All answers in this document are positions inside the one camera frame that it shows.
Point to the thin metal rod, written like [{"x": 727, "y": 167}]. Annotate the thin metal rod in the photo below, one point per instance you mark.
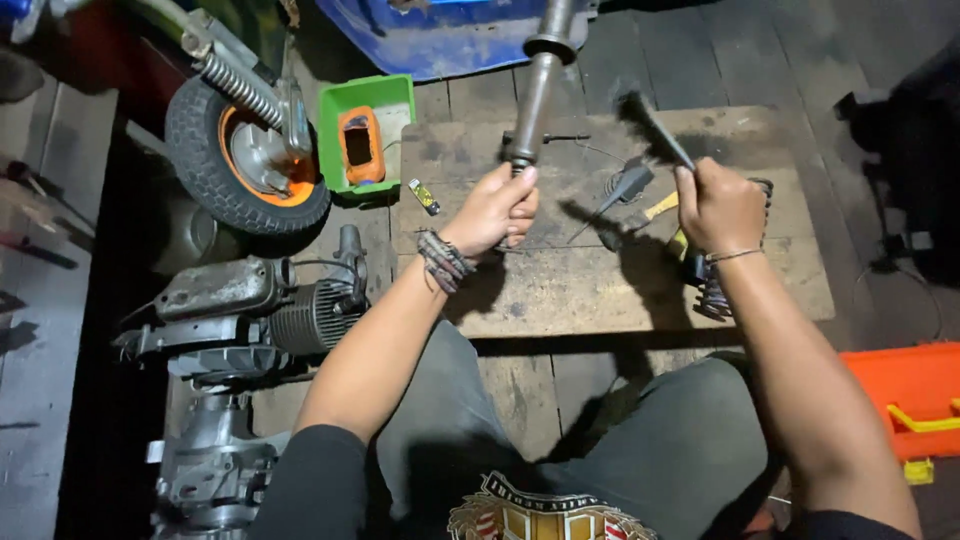
[{"x": 566, "y": 138}]

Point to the orange plastic container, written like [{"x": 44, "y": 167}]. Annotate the orange plastic container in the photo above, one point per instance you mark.
[{"x": 361, "y": 169}]

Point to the heap of dark tools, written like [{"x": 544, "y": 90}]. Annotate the heap of dark tools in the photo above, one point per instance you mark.
[{"x": 37, "y": 225}]

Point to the silver engine crankcase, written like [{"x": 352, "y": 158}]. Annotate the silver engine crankcase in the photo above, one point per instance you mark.
[{"x": 217, "y": 465}]

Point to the scooter wheel with orange rim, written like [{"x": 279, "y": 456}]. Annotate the scooter wheel with orange rim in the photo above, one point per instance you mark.
[{"x": 195, "y": 161}]

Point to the rusty metal shock absorber tube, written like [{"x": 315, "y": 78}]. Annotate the rusty metal shock absorber tube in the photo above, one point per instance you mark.
[{"x": 536, "y": 97}]

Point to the dark round metal tank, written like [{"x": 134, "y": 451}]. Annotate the dark round metal tank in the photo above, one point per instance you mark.
[{"x": 187, "y": 240}]

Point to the grey cone-shaped tool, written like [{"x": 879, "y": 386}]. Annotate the grey cone-shaped tool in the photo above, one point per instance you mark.
[{"x": 626, "y": 186}]

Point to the yellow toolbox latch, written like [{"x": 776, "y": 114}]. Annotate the yellow toolbox latch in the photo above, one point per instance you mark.
[{"x": 919, "y": 471}]

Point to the grey scooter engine block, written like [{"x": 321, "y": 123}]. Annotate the grey scooter engine block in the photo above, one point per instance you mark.
[{"x": 225, "y": 289}]

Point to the orange plastic toolbox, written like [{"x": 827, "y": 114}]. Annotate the orange plastic toolbox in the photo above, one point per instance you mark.
[{"x": 915, "y": 375}]

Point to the blue plastic container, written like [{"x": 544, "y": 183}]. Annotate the blue plastic container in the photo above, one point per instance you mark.
[{"x": 450, "y": 45}]

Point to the person's left hand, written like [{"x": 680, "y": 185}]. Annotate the person's left hand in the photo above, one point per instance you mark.
[{"x": 487, "y": 217}]

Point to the yellow-green lighter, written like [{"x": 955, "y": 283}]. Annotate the yellow-green lighter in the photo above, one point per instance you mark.
[{"x": 424, "y": 196}]

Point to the worn wooden board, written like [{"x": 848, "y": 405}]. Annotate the worn wooden board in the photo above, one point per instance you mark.
[{"x": 570, "y": 292}]

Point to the person's black printed shirt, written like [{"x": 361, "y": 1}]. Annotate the person's black printed shirt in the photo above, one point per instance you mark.
[{"x": 322, "y": 487}]

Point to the person's grey trousers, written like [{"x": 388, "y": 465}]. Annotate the person's grey trousers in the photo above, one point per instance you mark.
[{"x": 675, "y": 450}]

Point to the dark bristle brush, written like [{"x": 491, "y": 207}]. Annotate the dark bristle brush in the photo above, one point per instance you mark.
[{"x": 660, "y": 131}]

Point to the person's right hand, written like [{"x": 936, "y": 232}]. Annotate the person's right hand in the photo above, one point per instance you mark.
[{"x": 724, "y": 210}]

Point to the scooter body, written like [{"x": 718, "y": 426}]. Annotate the scooter body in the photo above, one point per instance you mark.
[{"x": 112, "y": 45}]

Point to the scooter suspension coil spring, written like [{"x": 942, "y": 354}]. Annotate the scooter suspension coil spring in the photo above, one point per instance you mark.
[{"x": 240, "y": 90}]

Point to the dark coil spring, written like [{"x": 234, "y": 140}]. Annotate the dark coil spring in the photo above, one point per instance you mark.
[{"x": 712, "y": 300}]

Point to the green plastic tray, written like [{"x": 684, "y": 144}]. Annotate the green plastic tray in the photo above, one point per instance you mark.
[{"x": 334, "y": 135}]

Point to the white rag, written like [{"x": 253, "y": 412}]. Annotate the white rag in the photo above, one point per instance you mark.
[{"x": 396, "y": 124}]

